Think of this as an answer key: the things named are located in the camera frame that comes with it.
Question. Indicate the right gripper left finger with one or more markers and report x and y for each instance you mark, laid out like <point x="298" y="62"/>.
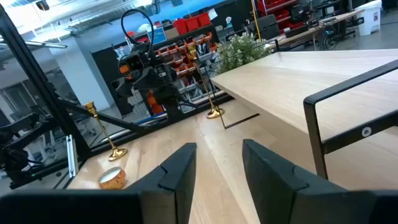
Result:
<point x="161" y="193"/>

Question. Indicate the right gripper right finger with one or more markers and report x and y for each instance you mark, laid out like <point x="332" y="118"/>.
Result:
<point x="280" y="193"/>

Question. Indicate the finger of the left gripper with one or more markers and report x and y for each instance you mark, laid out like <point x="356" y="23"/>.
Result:
<point x="122" y="87"/>
<point x="145" y="84"/>

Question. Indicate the white tealight candle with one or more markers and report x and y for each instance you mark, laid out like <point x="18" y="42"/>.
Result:
<point x="113" y="182"/>

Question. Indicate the short brass candlestick holder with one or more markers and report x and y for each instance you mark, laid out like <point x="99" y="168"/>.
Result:
<point x="117" y="153"/>

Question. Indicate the tall brass candlestick holder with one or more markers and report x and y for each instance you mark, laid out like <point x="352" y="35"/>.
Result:
<point x="215" y="112"/>

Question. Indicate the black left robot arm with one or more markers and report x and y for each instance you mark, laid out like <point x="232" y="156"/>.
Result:
<point x="168" y="96"/>

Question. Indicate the parts shelving with orange bins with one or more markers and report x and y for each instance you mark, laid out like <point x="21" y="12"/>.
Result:
<point x="186" y="59"/>

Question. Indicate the potted green white-flowered plant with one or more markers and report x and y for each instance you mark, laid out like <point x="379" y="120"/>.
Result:
<point x="239" y="51"/>

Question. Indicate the wooden riser shelf black legs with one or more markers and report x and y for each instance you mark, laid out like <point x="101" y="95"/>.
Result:
<point x="311" y="81"/>

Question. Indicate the long wooden workbench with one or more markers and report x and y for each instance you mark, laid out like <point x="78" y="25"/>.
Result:
<point x="311" y="31"/>

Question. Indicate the white trash bin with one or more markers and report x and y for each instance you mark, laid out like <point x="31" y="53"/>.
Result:
<point x="369" y="18"/>

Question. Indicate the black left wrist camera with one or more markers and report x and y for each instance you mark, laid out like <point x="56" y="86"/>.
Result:
<point x="135" y="62"/>

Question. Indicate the silver aluminium bracket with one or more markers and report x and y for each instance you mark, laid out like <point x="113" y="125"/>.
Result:
<point x="72" y="155"/>

